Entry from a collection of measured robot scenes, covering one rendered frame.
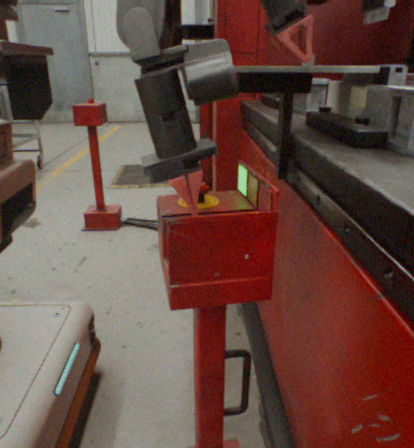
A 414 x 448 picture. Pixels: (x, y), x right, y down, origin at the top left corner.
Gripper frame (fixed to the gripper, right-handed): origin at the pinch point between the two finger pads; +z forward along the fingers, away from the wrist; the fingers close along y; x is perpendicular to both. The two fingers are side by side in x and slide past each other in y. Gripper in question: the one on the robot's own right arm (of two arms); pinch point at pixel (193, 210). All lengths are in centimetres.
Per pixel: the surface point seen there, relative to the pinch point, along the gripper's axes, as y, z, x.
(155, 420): -26, 76, 34
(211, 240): 1.0, 3.3, -4.6
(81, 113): -35, -5, 191
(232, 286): 2.2, 11.6, -4.7
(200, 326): -4.2, 22.6, 2.7
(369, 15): 45, -19, 24
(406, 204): 18.4, -3.0, -22.3
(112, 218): -39, 64, 191
